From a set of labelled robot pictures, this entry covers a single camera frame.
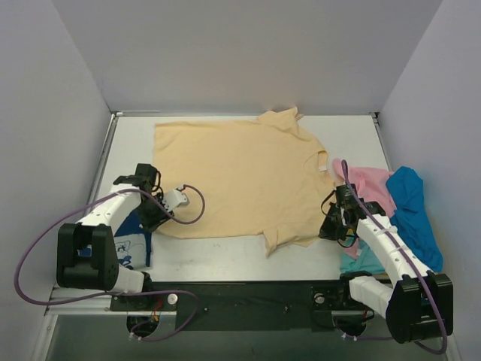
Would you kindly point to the navy printed folded t shirt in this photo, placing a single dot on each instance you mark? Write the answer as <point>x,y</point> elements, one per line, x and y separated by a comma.
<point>133,243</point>

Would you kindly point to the pink t shirt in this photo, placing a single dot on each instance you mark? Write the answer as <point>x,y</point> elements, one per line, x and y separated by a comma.
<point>370,184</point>

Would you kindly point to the bright blue t shirt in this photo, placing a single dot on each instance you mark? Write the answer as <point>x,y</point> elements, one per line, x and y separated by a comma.
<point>407,191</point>

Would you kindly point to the teal t shirt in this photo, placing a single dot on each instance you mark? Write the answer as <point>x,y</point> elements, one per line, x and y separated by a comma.
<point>360,258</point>

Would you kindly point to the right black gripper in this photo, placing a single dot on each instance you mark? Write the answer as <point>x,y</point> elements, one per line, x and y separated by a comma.
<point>330,222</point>

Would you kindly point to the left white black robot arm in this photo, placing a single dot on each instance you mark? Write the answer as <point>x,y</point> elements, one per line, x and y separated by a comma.
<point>86,253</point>

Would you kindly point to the beige t shirt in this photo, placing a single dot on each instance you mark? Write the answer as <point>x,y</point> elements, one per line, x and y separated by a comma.
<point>266,176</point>

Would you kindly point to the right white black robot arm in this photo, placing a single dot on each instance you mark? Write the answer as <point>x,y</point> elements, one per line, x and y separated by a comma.
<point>418,303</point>

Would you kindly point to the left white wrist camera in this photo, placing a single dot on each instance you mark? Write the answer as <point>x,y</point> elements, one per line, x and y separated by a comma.
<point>175,198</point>

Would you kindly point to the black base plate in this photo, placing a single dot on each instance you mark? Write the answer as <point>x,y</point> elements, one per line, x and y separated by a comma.
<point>247,306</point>

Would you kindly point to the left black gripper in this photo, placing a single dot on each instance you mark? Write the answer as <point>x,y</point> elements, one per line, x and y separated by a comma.
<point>154,216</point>

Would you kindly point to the aluminium front rail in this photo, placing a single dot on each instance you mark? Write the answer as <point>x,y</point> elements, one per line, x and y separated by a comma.
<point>75,297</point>

